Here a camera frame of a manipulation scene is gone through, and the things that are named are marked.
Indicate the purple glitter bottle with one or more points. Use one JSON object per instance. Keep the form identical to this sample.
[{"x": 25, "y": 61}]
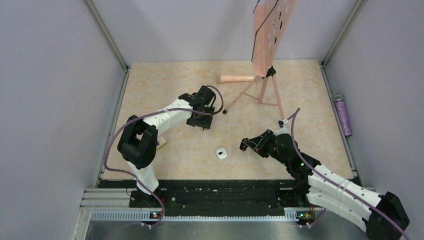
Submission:
[{"x": 342, "y": 113}]

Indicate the pink music stand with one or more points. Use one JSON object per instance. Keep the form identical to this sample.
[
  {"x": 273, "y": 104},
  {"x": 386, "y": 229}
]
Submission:
[{"x": 270, "y": 22}]

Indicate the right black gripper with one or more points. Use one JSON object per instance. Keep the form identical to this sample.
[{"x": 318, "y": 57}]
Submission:
[{"x": 258, "y": 144}]

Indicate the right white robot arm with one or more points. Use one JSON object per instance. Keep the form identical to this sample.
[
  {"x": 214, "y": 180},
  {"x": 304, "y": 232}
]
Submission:
[{"x": 379, "y": 216}]

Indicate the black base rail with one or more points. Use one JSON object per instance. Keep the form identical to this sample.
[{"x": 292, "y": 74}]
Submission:
[{"x": 217, "y": 198}]

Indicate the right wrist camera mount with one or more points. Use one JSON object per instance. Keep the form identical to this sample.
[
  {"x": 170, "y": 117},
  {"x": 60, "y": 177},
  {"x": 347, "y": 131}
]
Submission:
[{"x": 282, "y": 128}]

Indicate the black earbud charging case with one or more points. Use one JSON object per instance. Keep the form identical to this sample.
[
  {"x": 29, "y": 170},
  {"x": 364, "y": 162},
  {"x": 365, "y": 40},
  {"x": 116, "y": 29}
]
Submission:
[{"x": 243, "y": 147}]

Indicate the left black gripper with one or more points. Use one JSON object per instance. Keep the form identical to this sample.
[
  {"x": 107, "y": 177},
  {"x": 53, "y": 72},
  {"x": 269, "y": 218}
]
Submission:
[{"x": 205, "y": 123}]

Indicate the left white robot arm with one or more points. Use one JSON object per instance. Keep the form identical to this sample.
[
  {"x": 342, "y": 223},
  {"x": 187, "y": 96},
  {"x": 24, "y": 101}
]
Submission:
[{"x": 139, "y": 139}]

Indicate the purple and wood blocks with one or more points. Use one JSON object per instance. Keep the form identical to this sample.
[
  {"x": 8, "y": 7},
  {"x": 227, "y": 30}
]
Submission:
[{"x": 161, "y": 142}]

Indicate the white earbud charging case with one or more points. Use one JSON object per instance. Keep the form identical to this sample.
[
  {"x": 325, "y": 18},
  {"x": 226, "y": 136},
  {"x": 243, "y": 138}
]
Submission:
[{"x": 221, "y": 153}]

